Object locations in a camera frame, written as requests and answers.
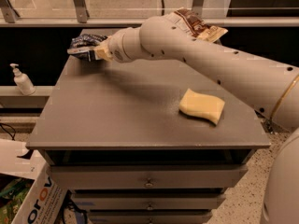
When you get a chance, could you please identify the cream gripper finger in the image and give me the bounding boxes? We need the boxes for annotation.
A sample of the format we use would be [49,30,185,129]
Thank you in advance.
[93,41,113,62]

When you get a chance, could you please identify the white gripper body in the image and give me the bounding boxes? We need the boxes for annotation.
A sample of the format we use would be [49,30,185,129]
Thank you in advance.
[108,28,137,63]

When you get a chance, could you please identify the blue chip bag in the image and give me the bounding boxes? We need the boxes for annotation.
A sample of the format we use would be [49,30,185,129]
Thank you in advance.
[67,34,107,62]

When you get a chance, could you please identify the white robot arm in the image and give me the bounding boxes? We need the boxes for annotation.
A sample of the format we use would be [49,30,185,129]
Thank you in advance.
[95,14,299,224]

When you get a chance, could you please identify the brown chip bag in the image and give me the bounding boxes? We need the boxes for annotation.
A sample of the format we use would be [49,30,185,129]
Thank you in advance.
[165,8,228,43]

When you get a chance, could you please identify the white pump bottle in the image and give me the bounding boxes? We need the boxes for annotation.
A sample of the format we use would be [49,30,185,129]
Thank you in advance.
[10,63,36,95]

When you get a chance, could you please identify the yellow sponge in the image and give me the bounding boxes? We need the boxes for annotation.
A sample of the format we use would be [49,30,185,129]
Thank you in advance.
[179,89,225,125]

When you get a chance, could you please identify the grey drawer cabinet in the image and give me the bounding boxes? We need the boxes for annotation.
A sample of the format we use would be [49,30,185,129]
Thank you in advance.
[25,27,271,224]

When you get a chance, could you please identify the top drawer knob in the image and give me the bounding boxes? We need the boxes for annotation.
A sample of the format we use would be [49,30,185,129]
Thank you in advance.
[144,178,154,189]

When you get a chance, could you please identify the drawer knob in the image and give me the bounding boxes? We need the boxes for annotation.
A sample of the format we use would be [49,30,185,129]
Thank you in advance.
[146,203,154,211]
[144,178,154,189]

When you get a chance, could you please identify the middle drawer knob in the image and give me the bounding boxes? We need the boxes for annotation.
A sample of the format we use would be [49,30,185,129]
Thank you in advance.
[146,203,154,211]

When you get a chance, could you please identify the white cardboard box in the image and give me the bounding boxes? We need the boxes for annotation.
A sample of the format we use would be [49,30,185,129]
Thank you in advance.
[0,139,66,224]

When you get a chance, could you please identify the metal window frame rail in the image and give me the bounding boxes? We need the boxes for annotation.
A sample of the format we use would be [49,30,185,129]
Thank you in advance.
[0,0,299,27]

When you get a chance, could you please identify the black cable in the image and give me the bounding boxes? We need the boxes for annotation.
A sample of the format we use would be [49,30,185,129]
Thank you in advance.
[0,122,17,141]

